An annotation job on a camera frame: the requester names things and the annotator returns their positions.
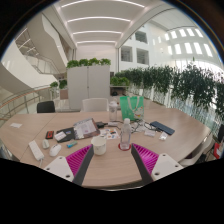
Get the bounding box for white plastic chair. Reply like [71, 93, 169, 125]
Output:
[179, 133, 214, 168]

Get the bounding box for black power adapter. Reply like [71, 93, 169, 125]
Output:
[95, 121, 108, 129]

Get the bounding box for green tote bag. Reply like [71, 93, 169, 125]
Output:
[119, 95, 145, 121]

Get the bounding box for white power strip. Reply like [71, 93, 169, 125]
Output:
[28, 140, 45, 162]

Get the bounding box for dark blue flat keyboard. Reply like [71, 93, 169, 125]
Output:
[149, 120, 176, 136]

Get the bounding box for black notebook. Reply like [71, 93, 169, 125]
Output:
[54, 127, 77, 144]

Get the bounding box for white cabinet with plants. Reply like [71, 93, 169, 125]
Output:
[65, 58, 113, 111]

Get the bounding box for white computer mouse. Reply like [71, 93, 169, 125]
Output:
[48, 143, 63, 158]

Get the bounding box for black chair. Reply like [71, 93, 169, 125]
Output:
[36, 100, 56, 114]

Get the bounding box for flat round red coaster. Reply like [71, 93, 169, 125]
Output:
[117, 143, 133, 152]

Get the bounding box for clear plastic packet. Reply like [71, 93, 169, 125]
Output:
[158, 131, 169, 141]

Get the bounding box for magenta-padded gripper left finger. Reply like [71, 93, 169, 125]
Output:
[43, 143, 95, 187]

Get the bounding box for white ceramic cup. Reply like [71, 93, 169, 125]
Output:
[90, 135, 108, 156]

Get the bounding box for small white card box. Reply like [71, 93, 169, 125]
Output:
[54, 131, 67, 141]

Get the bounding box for row of green plants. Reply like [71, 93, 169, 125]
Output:
[110, 63, 224, 123]

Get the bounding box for small planter with green plants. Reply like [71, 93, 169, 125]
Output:
[49, 79, 69, 100]

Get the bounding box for brown booklet with white page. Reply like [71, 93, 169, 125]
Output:
[72, 117, 101, 140]

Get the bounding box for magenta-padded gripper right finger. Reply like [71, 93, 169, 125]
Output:
[130, 142, 184, 185]

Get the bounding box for ceiling light strips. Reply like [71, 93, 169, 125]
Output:
[59, 0, 133, 46]

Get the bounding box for colourful sticker sheet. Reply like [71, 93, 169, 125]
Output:
[99, 128, 121, 141]

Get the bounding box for white labelled packet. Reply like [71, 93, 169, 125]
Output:
[143, 129, 157, 138]

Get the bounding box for small teal tube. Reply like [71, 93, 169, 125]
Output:
[66, 141, 79, 149]

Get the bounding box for glass railing with wooden handrail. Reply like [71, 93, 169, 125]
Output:
[0, 85, 53, 121]

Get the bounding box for clear jar with white lid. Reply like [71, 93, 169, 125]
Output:
[108, 100, 119, 123]

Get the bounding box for clear plastic water bottle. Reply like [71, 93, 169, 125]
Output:
[119, 117, 133, 151]

